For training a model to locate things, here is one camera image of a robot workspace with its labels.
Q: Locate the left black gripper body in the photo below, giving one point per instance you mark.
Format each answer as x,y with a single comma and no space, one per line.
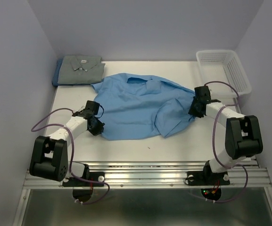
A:
98,127

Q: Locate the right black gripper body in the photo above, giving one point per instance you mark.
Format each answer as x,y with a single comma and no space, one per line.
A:
193,109

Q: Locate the light blue long sleeve shirt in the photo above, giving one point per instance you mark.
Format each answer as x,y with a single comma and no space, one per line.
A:
142,106

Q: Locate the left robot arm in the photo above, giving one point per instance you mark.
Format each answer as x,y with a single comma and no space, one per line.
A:
50,153

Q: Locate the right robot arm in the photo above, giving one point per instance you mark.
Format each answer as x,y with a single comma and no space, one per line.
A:
242,133

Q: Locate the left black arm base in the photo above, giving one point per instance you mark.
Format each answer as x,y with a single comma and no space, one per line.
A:
93,178

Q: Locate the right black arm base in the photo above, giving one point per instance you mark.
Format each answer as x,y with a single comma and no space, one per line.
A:
199,178

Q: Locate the white plastic basket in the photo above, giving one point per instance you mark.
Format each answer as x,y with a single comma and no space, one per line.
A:
223,73

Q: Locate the folded grey shirt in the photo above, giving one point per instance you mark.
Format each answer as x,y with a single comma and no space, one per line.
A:
80,70

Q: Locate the folded dark blue shirt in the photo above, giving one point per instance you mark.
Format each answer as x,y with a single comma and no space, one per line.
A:
56,73

